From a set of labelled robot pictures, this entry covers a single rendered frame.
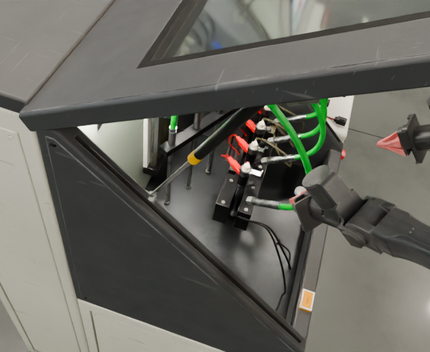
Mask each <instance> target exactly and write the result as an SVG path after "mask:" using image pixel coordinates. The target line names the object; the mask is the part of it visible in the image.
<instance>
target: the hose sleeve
mask: <svg viewBox="0 0 430 352"><path fill-rule="evenodd" d="M252 204H253V205H256V206H260V207H267V208H271V209H275V210H280V209H279V205H280V204H281V203H280V202H277V201H272V200H265V199H262V198H253V199H252Z"/></svg>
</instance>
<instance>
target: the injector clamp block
mask: <svg viewBox="0 0 430 352"><path fill-rule="evenodd" d="M253 134H254V133H253V132H251V135H250V137H249V141H248V143H247V144H248V145H249V144H250V143H252V138H253ZM270 137H274V136H273V133H269V132H268V131H265V134H264V136H263V139H268V138H270ZM265 146H266V147H265ZM260 147H261V148H265V150H264V153H262V152H258V154H257V156H256V159H261V158H264V157H270V155H271V153H272V149H273V147H272V146H271V145H269V144H266V145H261V146H260ZM245 157H246V152H244V154H243V157H242V159H241V162H240V166H242V165H244V162H245ZM266 168H267V165H265V166H263V165H262V164H260V165H257V166H253V168H252V169H254V170H257V171H259V172H262V174H261V177H259V176H257V175H253V174H250V176H249V181H250V182H251V181H255V186H251V187H249V188H245V190H244V192H243V194H242V197H241V200H240V203H239V209H238V211H237V216H240V217H244V218H246V219H250V218H251V215H252V212H253V208H254V206H255V205H247V202H246V199H247V197H248V196H253V197H256V198H257V197H258V193H259V190H260V186H261V184H262V180H263V177H264V175H265V171H266ZM262 170H263V171H262ZM237 178H238V174H237V173H236V175H233V174H230V173H227V175H226V177H225V181H224V183H223V186H222V188H221V191H220V194H219V195H218V198H217V201H216V204H215V208H214V213H213V217H212V220H215V221H218V222H221V223H225V221H226V219H227V217H228V213H229V211H230V208H231V205H232V204H233V200H234V197H235V193H236V188H237ZM237 216H236V218H235V222H234V225H233V226H234V227H235V228H239V229H242V230H246V229H247V227H248V224H249V222H248V221H245V220H243V219H240V218H238V217H237Z"/></svg>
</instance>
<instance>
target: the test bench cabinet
mask: <svg viewBox="0 0 430 352"><path fill-rule="evenodd" d="M77 302H78V305H79V308H80V313H81V317H82V322H83V326H84V331H85V334H86V337H87V343H88V346H89V351H90V352H225V351H222V350H219V349H215V348H214V347H211V346H208V345H206V344H202V343H200V342H197V341H194V340H192V339H189V338H186V337H182V336H181V335H177V334H175V333H172V332H169V331H167V330H164V329H161V328H157V327H155V326H153V325H150V324H147V323H144V322H142V321H138V320H136V319H134V318H130V317H128V316H124V315H122V314H119V313H117V312H114V311H111V310H109V309H105V308H103V307H99V306H97V305H94V304H92V303H89V302H86V301H84V300H80V299H77Z"/></svg>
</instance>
